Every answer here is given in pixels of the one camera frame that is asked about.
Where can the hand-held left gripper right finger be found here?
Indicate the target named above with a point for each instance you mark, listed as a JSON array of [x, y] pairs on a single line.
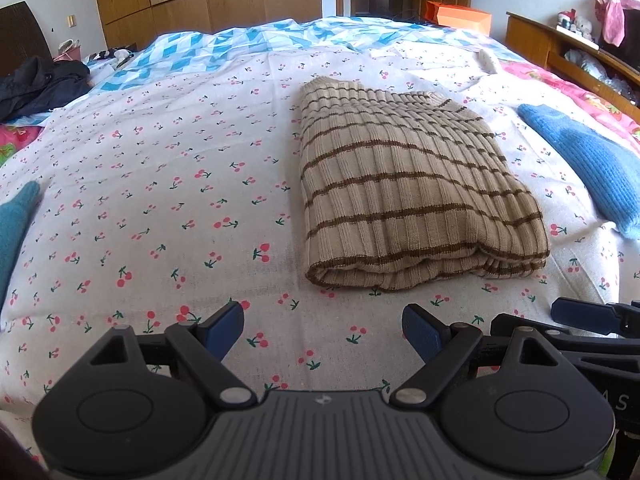
[[420, 333]]

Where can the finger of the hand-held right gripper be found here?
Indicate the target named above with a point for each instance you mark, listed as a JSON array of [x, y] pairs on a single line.
[[506, 323], [580, 312]]

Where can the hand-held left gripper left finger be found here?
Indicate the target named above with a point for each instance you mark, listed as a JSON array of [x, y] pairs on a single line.
[[226, 331]]

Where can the beige brown striped sweater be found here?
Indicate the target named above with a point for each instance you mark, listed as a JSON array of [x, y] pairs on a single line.
[[400, 185]]

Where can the blue knitted sweater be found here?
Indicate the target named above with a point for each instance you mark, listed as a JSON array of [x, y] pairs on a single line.
[[590, 160]]

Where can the white cherry print bed sheet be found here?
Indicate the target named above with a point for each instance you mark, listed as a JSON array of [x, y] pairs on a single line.
[[150, 160]]

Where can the pink cartoon print blanket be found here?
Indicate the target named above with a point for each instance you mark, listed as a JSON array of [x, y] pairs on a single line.
[[575, 85]]

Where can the teal fleece cloth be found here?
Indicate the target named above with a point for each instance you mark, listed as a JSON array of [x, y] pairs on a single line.
[[12, 230]]

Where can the clear plastic bag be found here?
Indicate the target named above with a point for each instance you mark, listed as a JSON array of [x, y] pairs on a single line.
[[592, 67]]

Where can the black television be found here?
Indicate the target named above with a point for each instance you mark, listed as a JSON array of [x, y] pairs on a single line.
[[631, 46]]

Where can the wooden side cabinet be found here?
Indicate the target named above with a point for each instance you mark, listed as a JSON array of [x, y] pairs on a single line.
[[530, 35]]

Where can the blue white patterned quilt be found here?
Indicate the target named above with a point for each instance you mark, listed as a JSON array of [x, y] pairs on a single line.
[[210, 45]]

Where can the plush toys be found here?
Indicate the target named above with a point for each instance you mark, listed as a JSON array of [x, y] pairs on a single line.
[[575, 24]]

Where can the black and white cloth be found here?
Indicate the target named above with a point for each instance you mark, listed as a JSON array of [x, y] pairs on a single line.
[[112, 56]]

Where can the dark jacket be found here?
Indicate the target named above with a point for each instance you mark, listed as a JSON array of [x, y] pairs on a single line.
[[40, 87]]

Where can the orange box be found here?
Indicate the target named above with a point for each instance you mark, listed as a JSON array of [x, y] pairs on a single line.
[[460, 19]]

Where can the small pink bag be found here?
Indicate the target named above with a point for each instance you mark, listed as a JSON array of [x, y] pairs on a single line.
[[69, 51]]

